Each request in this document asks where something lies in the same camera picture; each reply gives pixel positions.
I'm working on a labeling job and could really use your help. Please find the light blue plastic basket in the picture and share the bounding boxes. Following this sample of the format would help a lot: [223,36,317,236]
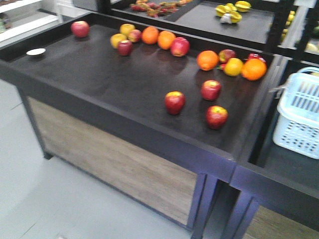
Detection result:
[273,67,319,160]

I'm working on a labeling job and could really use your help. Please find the black wooden display table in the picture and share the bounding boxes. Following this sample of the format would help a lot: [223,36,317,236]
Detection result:
[0,12,273,239]

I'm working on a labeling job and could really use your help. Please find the red apple front left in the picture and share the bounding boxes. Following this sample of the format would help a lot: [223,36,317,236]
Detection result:
[164,91,186,115]

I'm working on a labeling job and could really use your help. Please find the red apple front right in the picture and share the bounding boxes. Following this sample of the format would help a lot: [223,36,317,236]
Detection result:
[206,106,228,130]

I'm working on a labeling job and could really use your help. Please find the red apple middle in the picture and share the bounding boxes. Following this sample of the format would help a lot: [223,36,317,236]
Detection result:
[201,80,222,101]

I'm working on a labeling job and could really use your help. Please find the large pink red apple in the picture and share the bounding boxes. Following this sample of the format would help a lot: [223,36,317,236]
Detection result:
[170,37,190,57]

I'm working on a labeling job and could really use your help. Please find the orange fruit middle right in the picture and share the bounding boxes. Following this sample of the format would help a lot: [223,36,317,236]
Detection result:
[197,50,219,71]

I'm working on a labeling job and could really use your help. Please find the orange fruit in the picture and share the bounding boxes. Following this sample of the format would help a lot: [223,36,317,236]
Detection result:
[241,59,267,81]
[158,30,176,50]
[197,50,219,71]
[142,26,159,45]

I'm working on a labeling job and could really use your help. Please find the orange fruit centre right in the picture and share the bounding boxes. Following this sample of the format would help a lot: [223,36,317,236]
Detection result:
[158,30,176,50]

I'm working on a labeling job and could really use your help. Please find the dark red apple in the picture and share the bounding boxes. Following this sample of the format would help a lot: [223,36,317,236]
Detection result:
[117,40,133,56]
[218,49,237,64]

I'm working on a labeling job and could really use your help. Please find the orange fruit centre left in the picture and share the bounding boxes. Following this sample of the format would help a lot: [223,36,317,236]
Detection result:
[142,26,159,45]

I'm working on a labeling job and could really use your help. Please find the small pink apple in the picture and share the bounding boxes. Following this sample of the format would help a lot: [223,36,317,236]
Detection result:
[128,29,142,43]

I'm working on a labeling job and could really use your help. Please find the yellow apple right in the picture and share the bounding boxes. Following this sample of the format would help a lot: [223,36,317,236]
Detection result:
[223,58,244,77]

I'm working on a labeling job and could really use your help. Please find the yellow apple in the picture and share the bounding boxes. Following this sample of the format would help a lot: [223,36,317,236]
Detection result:
[223,58,244,77]
[110,33,127,49]
[120,23,136,37]

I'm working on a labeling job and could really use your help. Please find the dark red apple back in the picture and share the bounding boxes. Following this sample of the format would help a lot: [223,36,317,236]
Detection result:
[218,49,237,64]

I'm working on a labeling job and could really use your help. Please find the yellow apple front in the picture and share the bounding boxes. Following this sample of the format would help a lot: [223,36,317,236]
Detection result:
[110,33,127,49]

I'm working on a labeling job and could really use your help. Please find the yellow apple back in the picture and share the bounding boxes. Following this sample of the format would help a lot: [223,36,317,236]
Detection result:
[120,23,136,37]

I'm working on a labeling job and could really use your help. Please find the red bell pepper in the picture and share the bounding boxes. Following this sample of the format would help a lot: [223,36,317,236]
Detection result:
[247,53,266,63]

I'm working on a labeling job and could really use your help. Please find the red apple far left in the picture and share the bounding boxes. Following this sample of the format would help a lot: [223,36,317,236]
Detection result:
[71,21,90,38]

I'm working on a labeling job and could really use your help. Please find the white garlic bulb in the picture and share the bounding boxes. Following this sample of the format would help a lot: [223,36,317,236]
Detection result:
[220,13,232,24]

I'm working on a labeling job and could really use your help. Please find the yellow starfruit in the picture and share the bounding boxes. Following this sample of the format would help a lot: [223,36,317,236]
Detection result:
[235,0,251,12]

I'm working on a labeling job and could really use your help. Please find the small white dish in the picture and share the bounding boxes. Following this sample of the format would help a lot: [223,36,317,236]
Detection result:
[26,48,46,57]

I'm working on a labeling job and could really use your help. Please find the black upper display shelf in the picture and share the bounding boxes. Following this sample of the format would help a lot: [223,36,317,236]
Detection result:
[72,0,319,60]

